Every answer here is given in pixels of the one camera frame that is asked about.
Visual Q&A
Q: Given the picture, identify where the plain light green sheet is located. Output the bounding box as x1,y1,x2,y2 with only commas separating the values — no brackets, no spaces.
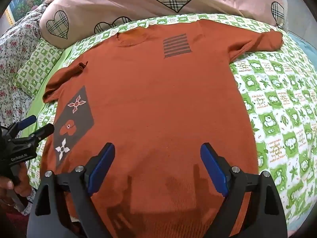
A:
32,47,76,121

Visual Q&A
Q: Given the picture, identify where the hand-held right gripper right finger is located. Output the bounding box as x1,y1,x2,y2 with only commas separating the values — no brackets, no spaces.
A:
200,142,289,238

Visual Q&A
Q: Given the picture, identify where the green printed pillow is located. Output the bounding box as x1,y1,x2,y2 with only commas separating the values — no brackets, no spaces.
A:
13,38,65,99

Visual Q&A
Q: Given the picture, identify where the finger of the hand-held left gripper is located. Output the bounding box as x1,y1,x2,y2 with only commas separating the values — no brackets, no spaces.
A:
15,115,37,131
28,123,55,142

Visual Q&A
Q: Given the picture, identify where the orange t-shirt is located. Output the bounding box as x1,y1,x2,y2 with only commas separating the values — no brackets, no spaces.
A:
41,19,284,238

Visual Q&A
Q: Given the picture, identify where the floral blanket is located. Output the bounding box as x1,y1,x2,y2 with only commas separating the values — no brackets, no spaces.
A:
0,2,60,129

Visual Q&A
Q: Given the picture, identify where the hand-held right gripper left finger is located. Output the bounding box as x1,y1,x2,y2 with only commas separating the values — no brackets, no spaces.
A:
27,142,116,238

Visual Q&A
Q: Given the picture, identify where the person's left hand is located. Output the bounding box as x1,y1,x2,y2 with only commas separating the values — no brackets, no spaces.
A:
0,163,40,205

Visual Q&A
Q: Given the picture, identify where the flower landscape wall painting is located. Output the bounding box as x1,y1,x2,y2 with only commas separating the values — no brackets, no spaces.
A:
7,0,60,26

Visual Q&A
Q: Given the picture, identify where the green printed bedsheet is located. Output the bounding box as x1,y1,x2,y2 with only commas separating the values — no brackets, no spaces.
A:
27,13,317,226

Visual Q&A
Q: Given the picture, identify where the pink duvet with plaid hearts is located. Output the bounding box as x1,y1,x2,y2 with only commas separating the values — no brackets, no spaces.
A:
40,0,288,49

